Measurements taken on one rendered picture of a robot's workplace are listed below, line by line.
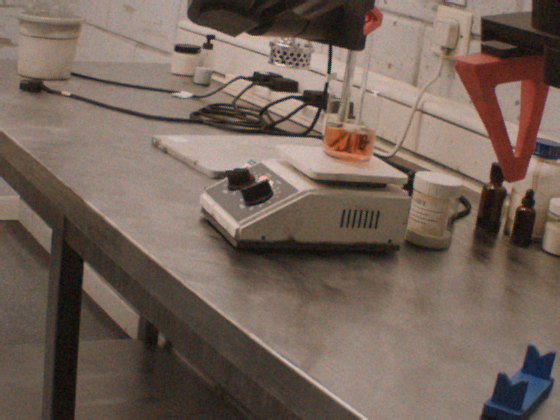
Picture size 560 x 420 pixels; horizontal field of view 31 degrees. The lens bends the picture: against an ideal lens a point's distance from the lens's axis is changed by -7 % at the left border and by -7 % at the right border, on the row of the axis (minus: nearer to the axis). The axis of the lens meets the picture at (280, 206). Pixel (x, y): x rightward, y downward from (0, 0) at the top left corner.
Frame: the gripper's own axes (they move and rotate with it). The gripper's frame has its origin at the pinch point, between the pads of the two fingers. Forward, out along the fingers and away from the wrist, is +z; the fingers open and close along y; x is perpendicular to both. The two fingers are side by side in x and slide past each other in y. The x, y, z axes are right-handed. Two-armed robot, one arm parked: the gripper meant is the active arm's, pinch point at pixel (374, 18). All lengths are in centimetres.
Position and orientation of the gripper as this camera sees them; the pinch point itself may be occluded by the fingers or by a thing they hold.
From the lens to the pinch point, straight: 117.0
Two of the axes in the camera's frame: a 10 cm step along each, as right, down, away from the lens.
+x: -1.5, 9.6, 2.5
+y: -7.3, -2.8, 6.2
